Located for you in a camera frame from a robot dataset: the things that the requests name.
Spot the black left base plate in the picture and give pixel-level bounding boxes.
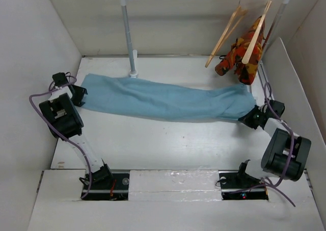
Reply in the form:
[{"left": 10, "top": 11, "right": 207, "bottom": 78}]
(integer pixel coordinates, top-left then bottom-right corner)
[{"left": 82, "top": 171, "right": 130, "bottom": 201}]

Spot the wooden hanger with garment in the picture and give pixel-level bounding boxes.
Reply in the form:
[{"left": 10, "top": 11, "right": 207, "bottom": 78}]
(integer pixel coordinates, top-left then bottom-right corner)
[{"left": 241, "top": 0, "right": 272, "bottom": 64}]

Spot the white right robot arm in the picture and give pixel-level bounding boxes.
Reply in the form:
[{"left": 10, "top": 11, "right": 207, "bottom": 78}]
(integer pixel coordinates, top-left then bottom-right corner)
[{"left": 235, "top": 99, "right": 311, "bottom": 187}]

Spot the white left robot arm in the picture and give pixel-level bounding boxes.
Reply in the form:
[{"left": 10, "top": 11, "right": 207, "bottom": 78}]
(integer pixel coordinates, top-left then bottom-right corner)
[{"left": 39, "top": 72, "right": 114, "bottom": 189}]

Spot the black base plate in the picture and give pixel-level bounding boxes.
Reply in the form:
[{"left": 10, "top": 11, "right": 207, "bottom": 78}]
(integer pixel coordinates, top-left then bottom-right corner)
[
  {"left": 82, "top": 171, "right": 130, "bottom": 201},
  {"left": 215, "top": 170, "right": 269, "bottom": 200}
]

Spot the orange patterned garment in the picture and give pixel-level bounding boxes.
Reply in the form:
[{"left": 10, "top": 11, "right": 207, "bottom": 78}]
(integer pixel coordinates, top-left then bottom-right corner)
[{"left": 214, "top": 15, "right": 266, "bottom": 86}]

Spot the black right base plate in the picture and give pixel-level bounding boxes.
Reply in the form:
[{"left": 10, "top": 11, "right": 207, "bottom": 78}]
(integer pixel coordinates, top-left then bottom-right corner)
[{"left": 215, "top": 170, "right": 269, "bottom": 200}]

